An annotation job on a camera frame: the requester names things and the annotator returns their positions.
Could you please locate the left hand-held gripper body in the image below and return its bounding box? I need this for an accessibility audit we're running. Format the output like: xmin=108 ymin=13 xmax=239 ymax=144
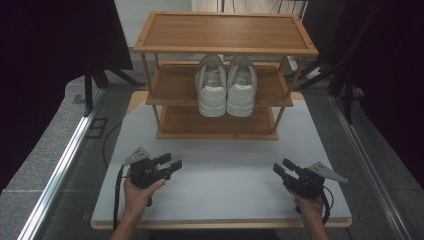
xmin=121 ymin=146 xmax=173 ymax=208

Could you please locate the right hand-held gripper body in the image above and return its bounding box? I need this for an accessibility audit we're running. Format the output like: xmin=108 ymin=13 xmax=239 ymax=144
xmin=281 ymin=161 xmax=349 ymax=200

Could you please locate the white sneaker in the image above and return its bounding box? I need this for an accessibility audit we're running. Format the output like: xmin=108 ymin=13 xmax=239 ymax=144
xmin=194 ymin=54 xmax=229 ymax=118
xmin=226 ymin=55 xmax=259 ymax=118

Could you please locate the wooden shoe rack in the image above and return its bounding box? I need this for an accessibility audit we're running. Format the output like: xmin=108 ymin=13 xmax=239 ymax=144
xmin=132 ymin=10 xmax=320 ymax=141

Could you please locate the person's right hand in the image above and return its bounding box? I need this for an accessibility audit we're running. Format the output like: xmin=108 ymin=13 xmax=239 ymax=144
xmin=285 ymin=186 xmax=325 ymax=222

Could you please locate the person's left hand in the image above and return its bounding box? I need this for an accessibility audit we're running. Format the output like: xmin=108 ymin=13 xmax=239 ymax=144
xmin=122 ymin=168 xmax=167 ymax=215

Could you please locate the dark floor socket plate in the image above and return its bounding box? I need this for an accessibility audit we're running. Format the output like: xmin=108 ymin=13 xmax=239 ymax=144
xmin=85 ymin=117 xmax=109 ymax=140

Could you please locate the black metal stand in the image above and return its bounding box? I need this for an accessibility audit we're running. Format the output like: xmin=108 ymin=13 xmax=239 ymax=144
xmin=82 ymin=61 xmax=148 ymax=118
xmin=295 ymin=31 xmax=369 ymax=125

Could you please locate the dark curtain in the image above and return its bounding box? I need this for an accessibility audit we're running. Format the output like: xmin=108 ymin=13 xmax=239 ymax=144
xmin=0 ymin=0 xmax=135 ymax=193
xmin=300 ymin=0 xmax=424 ymax=189

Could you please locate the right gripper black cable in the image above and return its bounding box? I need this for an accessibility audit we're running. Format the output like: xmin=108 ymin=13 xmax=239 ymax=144
xmin=320 ymin=185 xmax=335 ymax=226

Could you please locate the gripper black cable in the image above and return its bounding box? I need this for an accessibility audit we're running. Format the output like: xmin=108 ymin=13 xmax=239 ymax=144
xmin=112 ymin=165 xmax=126 ymax=232
xmin=320 ymin=185 xmax=335 ymax=226

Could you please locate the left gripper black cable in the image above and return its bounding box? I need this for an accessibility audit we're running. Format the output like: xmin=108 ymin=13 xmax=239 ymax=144
xmin=112 ymin=165 xmax=126 ymax=232

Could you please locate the thin black floor cable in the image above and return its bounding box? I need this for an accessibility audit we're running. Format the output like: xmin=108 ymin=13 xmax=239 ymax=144
xmin=101 ymin=121 xmax=123 ymax=170

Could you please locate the aluminium rail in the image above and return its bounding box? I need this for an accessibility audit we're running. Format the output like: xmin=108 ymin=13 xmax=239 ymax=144
xmin=16 ymin=87 xmax=108 ymax=240
xmin=327 ymin=94 xmax=413 ymax=240

